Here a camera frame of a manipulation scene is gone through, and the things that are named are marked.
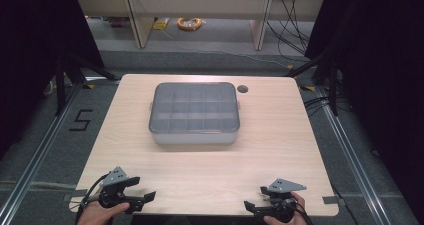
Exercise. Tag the black curtain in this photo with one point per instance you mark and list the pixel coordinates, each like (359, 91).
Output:
(380, 68)
(30, 51)

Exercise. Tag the yellow packet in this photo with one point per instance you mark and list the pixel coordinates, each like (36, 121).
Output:
(161, 23)

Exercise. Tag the person's left hand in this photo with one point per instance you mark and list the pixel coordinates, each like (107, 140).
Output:
(95, 215)

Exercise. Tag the person's right hand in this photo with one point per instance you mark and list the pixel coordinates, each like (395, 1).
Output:
(301, 215)

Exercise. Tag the black metal stand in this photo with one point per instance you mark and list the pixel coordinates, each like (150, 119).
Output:
(60, 85)
(332, 85)

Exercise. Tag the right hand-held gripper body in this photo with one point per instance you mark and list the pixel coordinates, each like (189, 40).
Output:
(283, 205)

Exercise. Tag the grey tape strip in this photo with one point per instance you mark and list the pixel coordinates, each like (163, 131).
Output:
(330, 200)

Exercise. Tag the dark round table grommet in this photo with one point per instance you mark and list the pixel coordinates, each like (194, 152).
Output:
(242, 88)

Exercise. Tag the aluminium floor rail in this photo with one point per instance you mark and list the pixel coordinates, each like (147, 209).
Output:
(36, 155)
(353, 161)

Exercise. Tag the white plastic compartment storage box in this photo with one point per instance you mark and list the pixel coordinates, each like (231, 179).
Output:
(193, 138)

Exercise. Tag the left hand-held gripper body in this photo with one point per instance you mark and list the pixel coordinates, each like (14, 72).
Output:
(113, 191)

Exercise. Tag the grey lidded plastic container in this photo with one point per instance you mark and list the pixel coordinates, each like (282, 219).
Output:
(195, 106)

